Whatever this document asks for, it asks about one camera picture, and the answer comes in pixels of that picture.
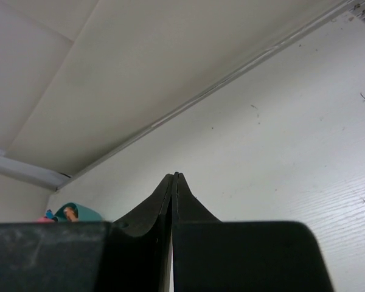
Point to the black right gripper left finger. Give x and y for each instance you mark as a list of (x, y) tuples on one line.
[(129, 254)]

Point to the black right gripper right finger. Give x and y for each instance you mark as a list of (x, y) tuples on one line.
[(212, 255)]

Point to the orange highlighter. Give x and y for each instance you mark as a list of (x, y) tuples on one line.
[(70, 214)]

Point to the pink capped clear tube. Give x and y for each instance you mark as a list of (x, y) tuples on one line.
[(45, 220)]

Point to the teal round desk organizer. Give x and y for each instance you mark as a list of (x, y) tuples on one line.
[(84, 214)]

